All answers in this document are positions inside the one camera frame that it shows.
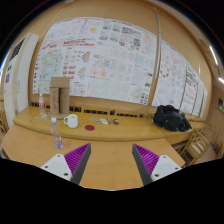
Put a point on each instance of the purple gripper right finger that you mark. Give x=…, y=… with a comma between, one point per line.
x=151, y=166

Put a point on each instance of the round dark red coaster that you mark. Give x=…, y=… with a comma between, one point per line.
x=90, y=127

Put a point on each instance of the brown cardboard box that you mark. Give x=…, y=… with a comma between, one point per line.
x=59, y=97

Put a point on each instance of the clear plastic water bottle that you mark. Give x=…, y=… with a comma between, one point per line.
x=55, y=131

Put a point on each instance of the wooden chair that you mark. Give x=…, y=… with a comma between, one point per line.
x=197, y=145

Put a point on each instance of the white standing board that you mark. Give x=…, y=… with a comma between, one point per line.
x=15, y=91

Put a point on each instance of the black backpack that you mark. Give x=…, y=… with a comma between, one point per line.
x=171, y=119

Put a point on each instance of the large poster wall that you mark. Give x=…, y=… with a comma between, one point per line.
x=179, y=84
x=103, y=58

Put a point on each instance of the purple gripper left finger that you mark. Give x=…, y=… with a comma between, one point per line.
x=70, y=166

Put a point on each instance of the large poster wall right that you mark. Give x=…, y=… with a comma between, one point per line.
x=179, y=84

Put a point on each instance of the clear bottle with red label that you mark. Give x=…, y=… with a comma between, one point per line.
x=41, y=103

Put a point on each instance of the small dark round object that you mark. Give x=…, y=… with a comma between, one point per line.
x=116, y=121

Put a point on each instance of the large poster wall left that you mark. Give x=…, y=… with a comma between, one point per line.
x=103, y=58

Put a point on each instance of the white ceramic mug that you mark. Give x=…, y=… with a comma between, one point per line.
x=71, y=121

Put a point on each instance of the small white flat object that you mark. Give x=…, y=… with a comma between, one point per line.
x=104, y=121

